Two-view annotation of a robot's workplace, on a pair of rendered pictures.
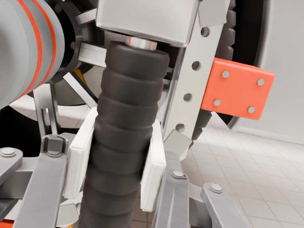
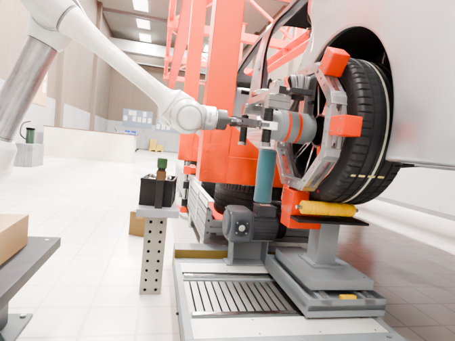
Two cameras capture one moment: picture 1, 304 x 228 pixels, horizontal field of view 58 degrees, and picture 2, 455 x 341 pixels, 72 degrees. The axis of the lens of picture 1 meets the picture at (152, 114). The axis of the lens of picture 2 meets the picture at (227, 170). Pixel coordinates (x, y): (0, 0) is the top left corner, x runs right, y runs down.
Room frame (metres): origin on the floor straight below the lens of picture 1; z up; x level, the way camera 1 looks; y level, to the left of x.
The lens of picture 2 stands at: (-0.13, -1.17, 0.73)
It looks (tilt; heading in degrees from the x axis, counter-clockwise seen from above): 4 degrees down; 83
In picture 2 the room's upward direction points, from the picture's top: 6 degrees clockwise
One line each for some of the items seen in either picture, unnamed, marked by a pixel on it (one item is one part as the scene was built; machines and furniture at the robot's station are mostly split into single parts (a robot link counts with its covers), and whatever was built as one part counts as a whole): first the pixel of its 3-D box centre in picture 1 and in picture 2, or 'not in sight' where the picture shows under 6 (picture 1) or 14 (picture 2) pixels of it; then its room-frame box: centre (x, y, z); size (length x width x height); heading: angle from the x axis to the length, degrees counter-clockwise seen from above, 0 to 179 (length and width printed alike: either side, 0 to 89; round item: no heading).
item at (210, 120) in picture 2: not in sight; (208, 118); (-0.07, -0.01, 0.83); 0.09 x 0.06 x 0.09; 96
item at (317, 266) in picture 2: not in sight; (322, 242); (0.54, 0.23, 0.32); 0.40 x 0.30 x 0.28; 96
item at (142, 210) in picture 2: not in sight; (158, 203); (-0.25, 0.29, 0.44); 0.43 x 0.17 x 0.03; 96
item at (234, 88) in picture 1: (230, 86); (344, 126); (0.41, -0.10, 0.85); 0.09 x 0.08 x 0.07; 96
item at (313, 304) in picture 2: not in sight; (317, 281); (0.54, 0.22, 0.13); 0.50 x 0.36 x 0.10; 96
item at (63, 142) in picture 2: not in sight; (93, 145); (-2.83, 7.96, 0.40); 2.33 x 0.78 x 0.79; 6
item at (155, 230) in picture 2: not in sight; (154, 247); (-0.26, 0.32, 0.21); 0.10 x 0.10 x 0.42; 6
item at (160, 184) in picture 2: not in sight; (160, 184); (-0.23, 0.10, 0.55); 0.03 x 0.03 x 0.21; 6
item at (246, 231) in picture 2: not in sight; (259, 235); (0.31, 0.51, 0.26); 0.42 x 0.18 x 0.35; 6
